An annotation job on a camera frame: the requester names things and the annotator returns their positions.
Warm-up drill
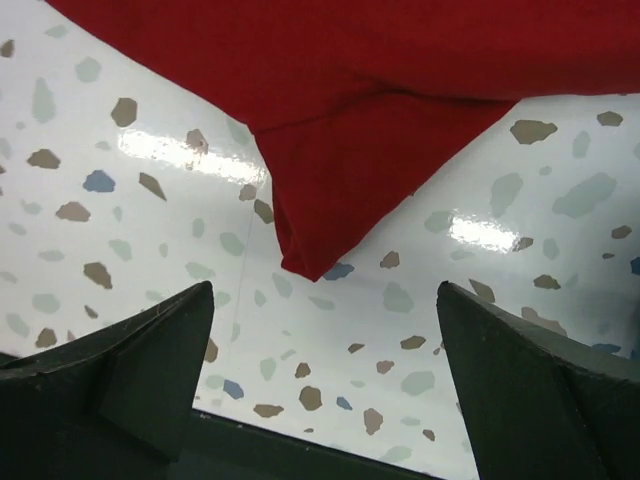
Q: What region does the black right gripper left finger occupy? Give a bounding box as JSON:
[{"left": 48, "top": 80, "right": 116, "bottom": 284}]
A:
[{"left": 1, "top": 281, "right": 214, "bottom": 479}]

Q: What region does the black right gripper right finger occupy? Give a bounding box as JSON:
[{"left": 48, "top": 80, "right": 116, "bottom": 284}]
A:
[{"left": 437, "top": 282, "right": 639, "bottom": 479}]

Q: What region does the red t shirt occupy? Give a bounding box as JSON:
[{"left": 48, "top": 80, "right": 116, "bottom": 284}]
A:
[{"left": 54, "top": 1, "right": 639, "bottom": 281}]

